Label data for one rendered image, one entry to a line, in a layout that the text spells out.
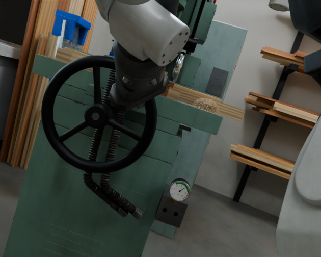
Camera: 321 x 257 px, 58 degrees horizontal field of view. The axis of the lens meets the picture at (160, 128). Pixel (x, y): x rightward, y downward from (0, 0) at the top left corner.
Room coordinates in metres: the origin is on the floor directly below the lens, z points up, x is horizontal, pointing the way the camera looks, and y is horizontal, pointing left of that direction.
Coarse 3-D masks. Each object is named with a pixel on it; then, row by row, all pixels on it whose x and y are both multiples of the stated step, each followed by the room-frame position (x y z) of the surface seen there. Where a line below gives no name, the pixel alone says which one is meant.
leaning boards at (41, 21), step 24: (48, 0) 2.20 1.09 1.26; (72, 0) 2.51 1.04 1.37; (48, 24) 2.26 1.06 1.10; (24, 48) 2.10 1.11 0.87; (48, 48) 2.13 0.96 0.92; (24, 72) 2.15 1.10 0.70; (24, 96) 2.16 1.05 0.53; (24, 120) 2.08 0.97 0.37; (24, 144) 2.14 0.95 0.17; (24, 168) 2.10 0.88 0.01
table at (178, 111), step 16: (48, 64) 0.89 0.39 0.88; (64, 64) 0.89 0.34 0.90; (80, 80) 0.88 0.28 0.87; (160, 96) 0.87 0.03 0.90; (144, 112) 0.78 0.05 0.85; (160, 112) 0.87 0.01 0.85; (176, 112) 0.87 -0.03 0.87; (192, 112) 0.87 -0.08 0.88; (208, 112) 0.87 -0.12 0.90; (208, 128) 0.87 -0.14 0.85
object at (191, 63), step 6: (186, 54) 1.19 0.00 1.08; (186, 60) 1.19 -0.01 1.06; (192, 60) 1.19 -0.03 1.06; (198, 60) 1.18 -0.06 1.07; (186, 66) 1.19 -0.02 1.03; (192, 66) 1.19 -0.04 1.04; (198, 66) 1.19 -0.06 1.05; (180, 72) 1.19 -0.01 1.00; (186, 72) 1.19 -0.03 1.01; (192, 72) 1.18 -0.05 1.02; (180, 78) 1.19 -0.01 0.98; (186, 78) 1.19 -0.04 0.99; (192, 78) 1.18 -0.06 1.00; (186, 84) 1.18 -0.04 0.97; (192, 84) 1.19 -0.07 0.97
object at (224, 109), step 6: (180, 90) 1.03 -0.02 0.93; (180, 96) 1.03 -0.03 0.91; (186, 96) 1.02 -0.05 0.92; (192, 96) 1.02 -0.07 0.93; (198, 96) 1.02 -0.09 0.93; (186, 102) 1.02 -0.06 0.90; (192, 102) 1.02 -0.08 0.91; (216, 102) 1.02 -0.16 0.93; (222, 108) 1.02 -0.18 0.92; (228, 108) 1.02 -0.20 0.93; (234, 108) 1.02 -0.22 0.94; (222, 114) 1.02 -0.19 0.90; (228, 114) 1.02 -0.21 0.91; (234, 114) 1.02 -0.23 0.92; (240, 114) 1.02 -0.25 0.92; (240, 120) 1.02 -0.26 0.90
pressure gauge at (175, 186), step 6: (174, 180) 0.82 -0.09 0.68; (180, 180) 0.81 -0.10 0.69; (174, 186) 0.81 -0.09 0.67; (180, 186) 0.81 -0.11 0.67; (186, 186) 0.80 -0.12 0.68; (174, 192) 0.81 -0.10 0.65; (180, 192) 0.80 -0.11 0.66; (186, 192) 0.80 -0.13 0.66; (174, 198) 0.80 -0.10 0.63; (180, 198) 0.80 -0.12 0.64; (186, 198) 0.80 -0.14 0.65
